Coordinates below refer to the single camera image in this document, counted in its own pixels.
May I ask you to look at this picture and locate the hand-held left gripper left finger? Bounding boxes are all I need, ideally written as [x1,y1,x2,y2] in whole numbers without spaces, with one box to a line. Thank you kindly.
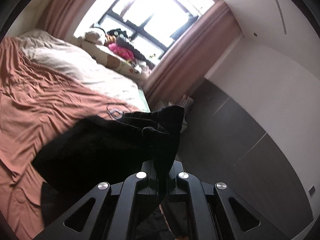
[34,160,160,240]

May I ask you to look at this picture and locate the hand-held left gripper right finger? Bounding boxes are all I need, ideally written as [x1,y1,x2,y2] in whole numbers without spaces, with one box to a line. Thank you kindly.
[166,161,290,240]

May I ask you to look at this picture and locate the black pants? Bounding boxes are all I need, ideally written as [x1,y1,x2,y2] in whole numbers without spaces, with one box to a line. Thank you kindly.
[32,105,186,230]

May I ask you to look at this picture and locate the striped box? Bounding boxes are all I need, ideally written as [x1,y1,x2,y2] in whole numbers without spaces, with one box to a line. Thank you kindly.
[179,94,195,108]

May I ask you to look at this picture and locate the printed cushion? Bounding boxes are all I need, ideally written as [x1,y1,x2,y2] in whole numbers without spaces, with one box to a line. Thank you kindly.
[82,42,153,81]

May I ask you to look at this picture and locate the pink plush toy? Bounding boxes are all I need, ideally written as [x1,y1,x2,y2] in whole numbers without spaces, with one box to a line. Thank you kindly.
[109,42,135,59]

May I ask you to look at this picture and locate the brown bedsheet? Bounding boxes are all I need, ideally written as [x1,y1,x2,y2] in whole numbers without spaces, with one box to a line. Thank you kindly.
[0,36,150,240]

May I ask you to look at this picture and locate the pink curtain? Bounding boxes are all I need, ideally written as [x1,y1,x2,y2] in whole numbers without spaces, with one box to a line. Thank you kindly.
[142,0,243,105]
[40,0,140,40]

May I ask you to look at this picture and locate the white pillow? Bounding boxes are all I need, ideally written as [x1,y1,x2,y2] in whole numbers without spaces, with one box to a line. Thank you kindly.
[17,29,150,113]

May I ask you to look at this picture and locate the pile of clothes on sill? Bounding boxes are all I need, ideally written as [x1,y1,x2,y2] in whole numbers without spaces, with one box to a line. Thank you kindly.
[107,29,157,65]

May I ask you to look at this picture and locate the cream plush toy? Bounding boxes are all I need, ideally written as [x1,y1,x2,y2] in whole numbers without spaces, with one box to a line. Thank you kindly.
[77,28,108,53]

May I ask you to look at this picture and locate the window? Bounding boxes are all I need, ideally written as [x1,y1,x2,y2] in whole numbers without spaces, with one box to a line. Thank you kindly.
[75,0,215,58]

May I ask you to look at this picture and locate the black cables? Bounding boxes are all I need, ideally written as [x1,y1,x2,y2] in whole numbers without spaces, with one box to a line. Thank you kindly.
[106,106,125,120]

